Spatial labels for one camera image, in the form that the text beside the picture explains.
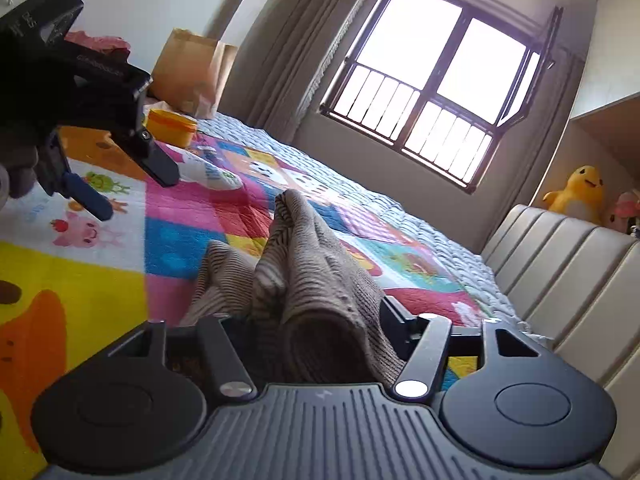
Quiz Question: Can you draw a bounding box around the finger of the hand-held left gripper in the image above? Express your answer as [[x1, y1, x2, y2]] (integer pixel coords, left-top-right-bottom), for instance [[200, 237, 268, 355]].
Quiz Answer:
[[47, 132, 114, 222], [111, 129, 181, 188]]

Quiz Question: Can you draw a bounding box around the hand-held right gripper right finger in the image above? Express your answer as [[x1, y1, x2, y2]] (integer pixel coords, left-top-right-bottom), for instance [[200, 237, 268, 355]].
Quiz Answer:
[[379, 297, 542, 402]]

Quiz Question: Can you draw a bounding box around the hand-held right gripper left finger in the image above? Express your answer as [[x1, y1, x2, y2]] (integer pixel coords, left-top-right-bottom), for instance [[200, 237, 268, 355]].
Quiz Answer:
[[107, 316, 257, 403]]

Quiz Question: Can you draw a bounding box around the beige knitted sweater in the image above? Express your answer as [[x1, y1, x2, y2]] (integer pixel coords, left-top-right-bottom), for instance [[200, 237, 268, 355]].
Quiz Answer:
[[179, 189, 408, 386]]

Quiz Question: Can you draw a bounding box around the person's left hand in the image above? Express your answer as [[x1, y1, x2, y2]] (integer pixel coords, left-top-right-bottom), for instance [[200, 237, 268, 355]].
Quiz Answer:
[[0, 130, 42, 209]]

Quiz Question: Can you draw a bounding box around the yellow round container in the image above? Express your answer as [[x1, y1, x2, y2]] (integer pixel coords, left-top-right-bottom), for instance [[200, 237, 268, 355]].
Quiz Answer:
[[145, 108, 199, 149]]

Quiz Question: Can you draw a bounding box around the pink cloth bundle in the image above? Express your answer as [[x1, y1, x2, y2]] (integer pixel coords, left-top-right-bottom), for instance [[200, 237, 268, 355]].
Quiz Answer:
[[65, 30, 132, 62]]

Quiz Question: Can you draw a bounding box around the colourful printed blanket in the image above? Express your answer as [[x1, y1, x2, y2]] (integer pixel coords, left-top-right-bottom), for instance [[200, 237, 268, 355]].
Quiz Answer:
[[0, 125, 488, 480]]

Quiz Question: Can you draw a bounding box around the brown paper bag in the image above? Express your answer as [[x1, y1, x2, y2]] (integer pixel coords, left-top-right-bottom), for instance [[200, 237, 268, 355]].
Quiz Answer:
[[149, 27, 240, 120]]

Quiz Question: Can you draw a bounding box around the beige padded headboard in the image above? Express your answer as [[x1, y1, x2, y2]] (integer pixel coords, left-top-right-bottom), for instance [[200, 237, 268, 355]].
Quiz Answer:
[[480, 204, 640, 411]]

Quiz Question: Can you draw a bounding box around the grey curtain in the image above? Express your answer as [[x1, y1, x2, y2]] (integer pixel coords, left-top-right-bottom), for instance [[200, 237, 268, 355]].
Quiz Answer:
[[250, 0, 387, 145]]

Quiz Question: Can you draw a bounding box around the yellow plush toy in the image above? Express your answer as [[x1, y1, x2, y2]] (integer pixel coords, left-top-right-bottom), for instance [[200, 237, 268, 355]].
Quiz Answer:
[[542, 165, 606, 226]]

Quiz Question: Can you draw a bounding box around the pink plush toy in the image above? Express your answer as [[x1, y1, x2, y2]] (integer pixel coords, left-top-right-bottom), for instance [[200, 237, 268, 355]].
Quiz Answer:
[[606, 190, 640, 236]]

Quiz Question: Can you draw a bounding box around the barred window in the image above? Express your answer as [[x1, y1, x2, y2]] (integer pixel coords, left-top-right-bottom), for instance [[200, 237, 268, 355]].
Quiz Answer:
[[320, 0, 564, 196]]

